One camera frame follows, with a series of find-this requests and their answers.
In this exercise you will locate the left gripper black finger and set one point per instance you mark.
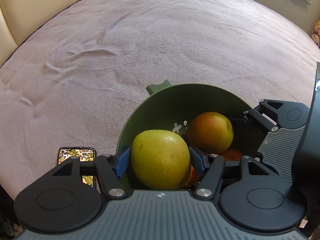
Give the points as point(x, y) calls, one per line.
point(276, 114)

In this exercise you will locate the red yellow apple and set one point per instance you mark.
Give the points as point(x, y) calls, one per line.
point(211, 132)

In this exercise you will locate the pink bed blanket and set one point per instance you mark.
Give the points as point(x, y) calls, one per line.
point(76, 80)

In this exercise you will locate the orange tangerine in bowl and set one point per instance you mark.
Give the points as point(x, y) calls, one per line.
point(232, 154)

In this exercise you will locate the yellow green pear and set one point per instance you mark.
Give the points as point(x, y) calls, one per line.
point(160, 159)

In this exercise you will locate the plush toy stack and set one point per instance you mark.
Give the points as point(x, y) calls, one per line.
point(316, 33)

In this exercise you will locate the green fruit bowl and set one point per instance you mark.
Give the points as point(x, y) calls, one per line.
point(168, 105)

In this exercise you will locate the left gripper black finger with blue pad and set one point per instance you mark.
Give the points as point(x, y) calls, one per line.
point(72, 194)
point(247, 193)

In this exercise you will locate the cream padded headboard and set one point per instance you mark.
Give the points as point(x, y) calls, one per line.
point(21, 18)

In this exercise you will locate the smartphone with lit screen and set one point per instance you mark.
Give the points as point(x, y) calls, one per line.
point(84, 154)

